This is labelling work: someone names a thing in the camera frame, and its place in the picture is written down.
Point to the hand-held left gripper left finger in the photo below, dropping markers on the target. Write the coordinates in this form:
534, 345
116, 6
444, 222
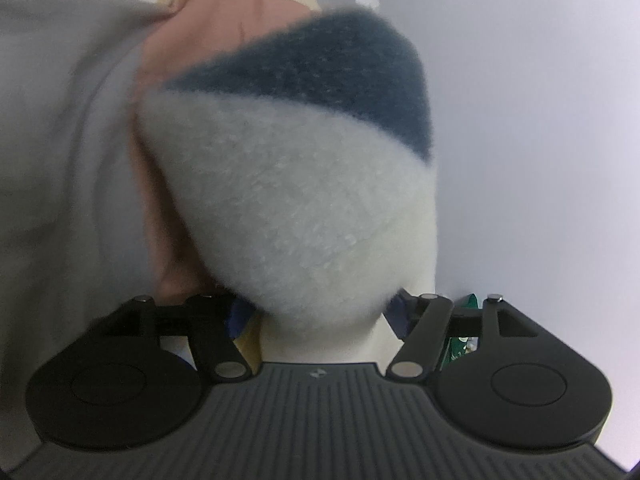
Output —
239, 319

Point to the cream striped fleece sweater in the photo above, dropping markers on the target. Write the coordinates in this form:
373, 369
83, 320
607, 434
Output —
290, 185

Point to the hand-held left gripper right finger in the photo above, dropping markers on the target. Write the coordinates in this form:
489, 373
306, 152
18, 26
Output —
400, 319

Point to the green plastic bag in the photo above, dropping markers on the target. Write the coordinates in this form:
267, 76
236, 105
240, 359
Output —
456, 350

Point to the patchwork bed blanket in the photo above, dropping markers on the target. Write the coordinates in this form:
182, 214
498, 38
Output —
50, 160

